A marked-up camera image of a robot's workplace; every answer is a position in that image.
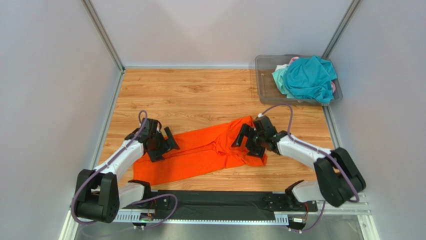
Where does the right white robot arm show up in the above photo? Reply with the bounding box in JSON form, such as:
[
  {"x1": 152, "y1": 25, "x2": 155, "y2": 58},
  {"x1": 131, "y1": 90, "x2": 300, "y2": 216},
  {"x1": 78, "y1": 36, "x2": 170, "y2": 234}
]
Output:
[{"x1": 232, "y1": 115, "x2": 366, "y2": 208}]

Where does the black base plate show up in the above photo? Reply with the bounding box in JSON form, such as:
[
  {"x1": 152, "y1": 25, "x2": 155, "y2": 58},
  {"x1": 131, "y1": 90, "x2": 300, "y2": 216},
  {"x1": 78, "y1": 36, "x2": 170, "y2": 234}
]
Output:
[{"x1": 132, "y1": 190, "x2": 318, "y2": 221}]

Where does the teal t shirt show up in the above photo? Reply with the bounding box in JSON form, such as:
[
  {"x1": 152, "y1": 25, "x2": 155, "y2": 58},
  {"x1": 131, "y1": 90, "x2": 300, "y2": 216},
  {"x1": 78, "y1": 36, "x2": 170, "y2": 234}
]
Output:
[{"x1": 283, "y1": 55, "x2": 337, "y2": 104}]

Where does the mint green t shirt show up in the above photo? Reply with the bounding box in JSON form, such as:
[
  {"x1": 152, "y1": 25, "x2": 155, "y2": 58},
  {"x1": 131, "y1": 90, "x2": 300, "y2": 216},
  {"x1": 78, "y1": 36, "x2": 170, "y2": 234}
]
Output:
[{"x1": 272, "y1": 64, "x2": 295, "y2": 99}]

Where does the orange t shirt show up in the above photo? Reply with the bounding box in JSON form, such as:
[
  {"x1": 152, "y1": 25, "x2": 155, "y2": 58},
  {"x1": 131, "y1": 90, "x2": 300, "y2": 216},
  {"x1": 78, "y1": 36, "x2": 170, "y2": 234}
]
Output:
[{"x1": 133, "y1": 116, "x2": 268, "y2": 185}]

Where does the pink garment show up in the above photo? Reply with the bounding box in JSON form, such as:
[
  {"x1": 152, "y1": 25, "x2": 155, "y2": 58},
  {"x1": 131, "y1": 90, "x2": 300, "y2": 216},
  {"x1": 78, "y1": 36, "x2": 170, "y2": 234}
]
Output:
[{"x1": 288, "y1": 56, "x2": 300, "y2": 65}]

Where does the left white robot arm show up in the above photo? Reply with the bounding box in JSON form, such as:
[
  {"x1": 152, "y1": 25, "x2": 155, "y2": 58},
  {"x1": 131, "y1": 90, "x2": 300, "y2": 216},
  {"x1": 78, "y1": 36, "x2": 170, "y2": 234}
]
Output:
[{"x1": 71, "y1": 118, "x2": 180, "y2": 225}]

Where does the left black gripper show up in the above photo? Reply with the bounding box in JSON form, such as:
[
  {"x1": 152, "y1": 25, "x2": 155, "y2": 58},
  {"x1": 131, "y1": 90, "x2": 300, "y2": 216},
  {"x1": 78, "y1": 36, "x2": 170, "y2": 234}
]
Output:
[{"x1": 148, "y1": 126, "x2": 180, "y2": 162}]

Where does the clear plastic bin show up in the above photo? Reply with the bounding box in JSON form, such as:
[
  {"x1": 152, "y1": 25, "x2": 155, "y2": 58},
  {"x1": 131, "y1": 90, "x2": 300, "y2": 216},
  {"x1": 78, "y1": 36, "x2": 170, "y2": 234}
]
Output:
[{"x1": 254, "y1": 54, "x2": 329, "y2": 106}]

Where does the aluminium frame rail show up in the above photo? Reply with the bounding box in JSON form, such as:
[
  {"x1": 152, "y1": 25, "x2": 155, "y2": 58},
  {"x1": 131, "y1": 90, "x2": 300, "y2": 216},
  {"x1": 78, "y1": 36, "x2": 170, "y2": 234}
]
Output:
[{"x1": 60, "y1": 190, "x2": 379, "y2": 240}]

